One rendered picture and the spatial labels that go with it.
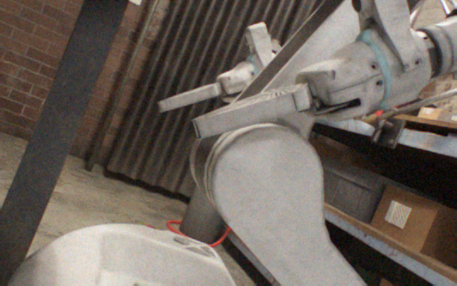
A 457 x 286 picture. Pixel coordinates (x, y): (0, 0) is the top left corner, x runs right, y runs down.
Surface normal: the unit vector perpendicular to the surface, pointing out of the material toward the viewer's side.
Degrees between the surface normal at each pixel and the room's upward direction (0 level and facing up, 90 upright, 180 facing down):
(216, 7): 90
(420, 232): 89
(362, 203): 90
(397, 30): 67
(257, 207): 91
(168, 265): 74
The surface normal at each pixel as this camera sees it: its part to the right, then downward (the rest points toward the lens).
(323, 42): 0.04, -0.02
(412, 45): 0.01, -0.38
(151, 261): 0.29, -0.14
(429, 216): -0.90, -0.36
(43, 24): 0.30, 0.16
